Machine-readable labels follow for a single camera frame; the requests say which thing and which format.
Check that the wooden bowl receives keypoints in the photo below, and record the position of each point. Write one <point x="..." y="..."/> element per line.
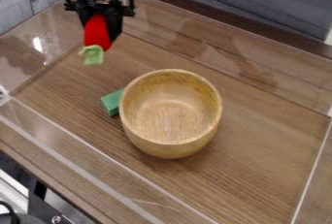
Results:
<point x="171" y="112"/>

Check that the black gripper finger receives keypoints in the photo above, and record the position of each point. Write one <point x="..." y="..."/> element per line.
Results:
<point x="85" y="15"/>
<point x="114" y="22"/>

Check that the green foam block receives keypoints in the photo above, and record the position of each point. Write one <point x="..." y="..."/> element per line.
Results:
<point x="110" y="102"/>

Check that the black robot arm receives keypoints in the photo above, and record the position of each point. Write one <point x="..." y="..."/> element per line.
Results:
<point x="101" y="17"/>

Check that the red plush strawberry green leaves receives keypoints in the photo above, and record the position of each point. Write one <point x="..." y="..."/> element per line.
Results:
<point x="97" y="42"/>

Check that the black table leg bracket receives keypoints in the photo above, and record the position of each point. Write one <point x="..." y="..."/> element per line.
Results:
<point x="39" y="208"/>

